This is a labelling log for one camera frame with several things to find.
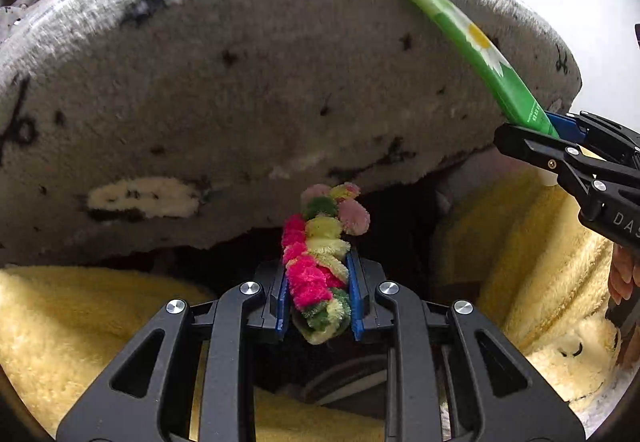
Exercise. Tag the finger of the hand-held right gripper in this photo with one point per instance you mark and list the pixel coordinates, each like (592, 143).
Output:
(562, 126)
(535, 147)

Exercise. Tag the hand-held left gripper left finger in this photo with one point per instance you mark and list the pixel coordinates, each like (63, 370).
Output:
(281, 307)

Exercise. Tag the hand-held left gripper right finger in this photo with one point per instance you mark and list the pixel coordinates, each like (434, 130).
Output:
(356, 302)

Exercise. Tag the colourful chenille flower bunch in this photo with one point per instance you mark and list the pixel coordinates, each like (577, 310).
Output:
(312, 272)

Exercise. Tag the green daisy tube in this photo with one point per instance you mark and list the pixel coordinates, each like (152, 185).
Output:
(475, 47)

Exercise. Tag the person's right hand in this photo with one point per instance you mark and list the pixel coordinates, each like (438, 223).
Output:
(625, 274)

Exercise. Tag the dark brown round container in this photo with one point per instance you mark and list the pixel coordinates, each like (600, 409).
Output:
(345, 379)

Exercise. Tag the yellow fluffy blanket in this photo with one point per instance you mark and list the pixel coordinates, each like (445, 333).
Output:
(75, 322)

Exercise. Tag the grey spotted plush bag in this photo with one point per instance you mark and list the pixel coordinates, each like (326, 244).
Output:
(240, 87)

